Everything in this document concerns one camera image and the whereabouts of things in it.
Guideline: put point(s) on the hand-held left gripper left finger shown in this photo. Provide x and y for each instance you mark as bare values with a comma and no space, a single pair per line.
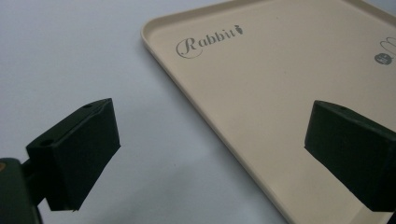
74,155

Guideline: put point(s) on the beige plastic tray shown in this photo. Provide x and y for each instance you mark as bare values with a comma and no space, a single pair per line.
255,93

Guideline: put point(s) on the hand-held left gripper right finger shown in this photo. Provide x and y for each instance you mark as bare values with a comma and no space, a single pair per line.
351,149

